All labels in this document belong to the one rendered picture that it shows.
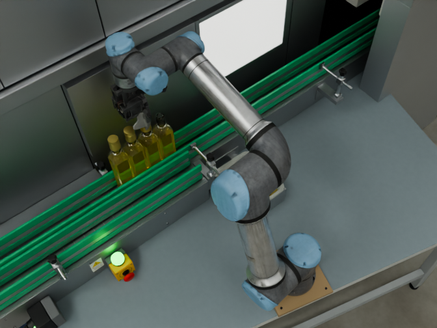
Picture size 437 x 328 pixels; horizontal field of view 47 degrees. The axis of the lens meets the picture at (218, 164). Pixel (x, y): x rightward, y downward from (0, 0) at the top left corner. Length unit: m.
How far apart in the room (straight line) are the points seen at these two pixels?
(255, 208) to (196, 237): 0.64
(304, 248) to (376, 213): 0.48
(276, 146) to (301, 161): 0.78
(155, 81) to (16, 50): 0.38
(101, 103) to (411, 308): 1.76
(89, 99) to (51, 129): 0.16
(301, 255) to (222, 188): 0.44
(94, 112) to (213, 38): 0.49
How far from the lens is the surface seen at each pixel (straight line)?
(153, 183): 1.79
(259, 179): 1.21
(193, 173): 1.75
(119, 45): 1.37
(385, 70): 2.18
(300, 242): 1.57
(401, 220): 1.98
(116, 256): 1.74
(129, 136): 1.62
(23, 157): 1.71
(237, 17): 1.84
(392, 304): 2.66
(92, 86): 1.60
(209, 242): 1.84
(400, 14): 2.02
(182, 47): 1.37
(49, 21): 1.46
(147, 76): 1.31
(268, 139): 1.27
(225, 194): 1.20
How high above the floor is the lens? 2.40
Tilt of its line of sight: 55 degrees down
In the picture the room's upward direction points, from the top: 2 degrees counter-clockwise
